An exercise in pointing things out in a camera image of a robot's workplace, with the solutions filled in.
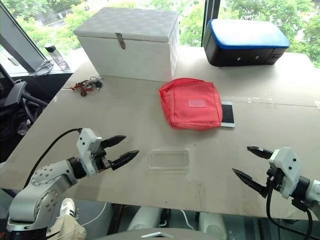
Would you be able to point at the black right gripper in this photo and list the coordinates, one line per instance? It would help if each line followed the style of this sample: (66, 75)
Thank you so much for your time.
(273, 180)

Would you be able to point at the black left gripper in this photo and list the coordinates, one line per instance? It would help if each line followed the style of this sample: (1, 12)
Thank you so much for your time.
(101, 157)

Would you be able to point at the white smartphone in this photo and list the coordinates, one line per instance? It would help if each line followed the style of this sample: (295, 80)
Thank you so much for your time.
(228, 115)
(170, 161)

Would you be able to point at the red fabric pouch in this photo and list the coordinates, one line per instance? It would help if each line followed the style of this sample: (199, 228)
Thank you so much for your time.
(190, 105)

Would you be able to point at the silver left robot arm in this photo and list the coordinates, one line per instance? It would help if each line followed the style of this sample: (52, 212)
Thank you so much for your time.
(45, 175)

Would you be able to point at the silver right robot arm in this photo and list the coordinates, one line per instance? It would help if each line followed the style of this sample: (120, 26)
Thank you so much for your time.
(315, 191)

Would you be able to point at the black case with blue lid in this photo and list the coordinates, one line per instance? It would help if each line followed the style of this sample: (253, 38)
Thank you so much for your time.
(237, 50)

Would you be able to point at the white rounded robot leg shell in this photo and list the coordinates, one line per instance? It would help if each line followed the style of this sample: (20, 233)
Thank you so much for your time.
(145, 218)
(212, 225)

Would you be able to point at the bunch of keys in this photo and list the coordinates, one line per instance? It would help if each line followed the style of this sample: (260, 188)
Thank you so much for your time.
(86, 85)

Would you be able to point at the white sneaker with black stripes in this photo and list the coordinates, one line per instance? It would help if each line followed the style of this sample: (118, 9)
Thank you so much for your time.
(67, 207)

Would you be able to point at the grey robot chest cover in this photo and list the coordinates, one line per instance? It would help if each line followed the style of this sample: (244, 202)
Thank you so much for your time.
(125, 236)

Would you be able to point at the white woven storage box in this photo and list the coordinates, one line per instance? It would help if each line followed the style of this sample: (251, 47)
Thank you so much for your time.
(130, 55)

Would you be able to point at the crumpled grey wrapper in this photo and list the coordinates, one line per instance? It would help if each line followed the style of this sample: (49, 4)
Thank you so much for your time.
(24, 127)

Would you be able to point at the clear water bottle black cap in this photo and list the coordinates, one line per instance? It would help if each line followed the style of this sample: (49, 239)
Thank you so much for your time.
(58, 60)

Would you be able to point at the folded eyeglasses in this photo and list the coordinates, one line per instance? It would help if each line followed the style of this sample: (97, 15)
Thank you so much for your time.
(40, 71)

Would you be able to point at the black office chair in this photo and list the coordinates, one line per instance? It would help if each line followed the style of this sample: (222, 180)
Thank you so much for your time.
(16, 93)

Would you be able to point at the dark window mullion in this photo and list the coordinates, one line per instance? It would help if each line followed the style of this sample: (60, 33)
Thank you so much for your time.
(205, 22)

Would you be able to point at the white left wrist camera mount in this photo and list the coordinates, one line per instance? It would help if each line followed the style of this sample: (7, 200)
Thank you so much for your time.
(86, 147)

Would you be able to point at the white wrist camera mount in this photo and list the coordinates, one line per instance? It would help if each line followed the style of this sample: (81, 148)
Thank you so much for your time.
(287, 162)
(86, 147)

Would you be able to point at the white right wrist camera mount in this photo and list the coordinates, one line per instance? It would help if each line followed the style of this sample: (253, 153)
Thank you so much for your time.
(287, 162)

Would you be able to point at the grey slanted window frame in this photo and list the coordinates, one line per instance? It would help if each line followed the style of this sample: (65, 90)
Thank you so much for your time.
(15, 32)

